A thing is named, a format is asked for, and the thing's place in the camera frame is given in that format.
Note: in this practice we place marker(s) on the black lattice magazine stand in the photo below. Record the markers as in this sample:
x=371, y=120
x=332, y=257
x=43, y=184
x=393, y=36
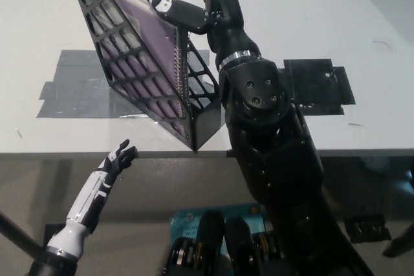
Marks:
x=207, y=124

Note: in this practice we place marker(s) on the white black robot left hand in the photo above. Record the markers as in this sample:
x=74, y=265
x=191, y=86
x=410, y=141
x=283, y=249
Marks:
x=97, y=188

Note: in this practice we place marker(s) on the purple spiral notebook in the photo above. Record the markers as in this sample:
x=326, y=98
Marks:
x=145, y=46

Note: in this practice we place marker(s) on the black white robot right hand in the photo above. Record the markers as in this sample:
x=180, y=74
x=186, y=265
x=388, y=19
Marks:
x=226, y=24

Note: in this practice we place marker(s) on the black table leg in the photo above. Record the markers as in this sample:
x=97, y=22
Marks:
x=401, y=240
x=19, y=234

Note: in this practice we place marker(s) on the black tape patch on table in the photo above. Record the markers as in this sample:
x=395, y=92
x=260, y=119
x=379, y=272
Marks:
x=313, y=79

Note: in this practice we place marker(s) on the grey tape patch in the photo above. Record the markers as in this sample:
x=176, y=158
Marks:
x=71, y=88

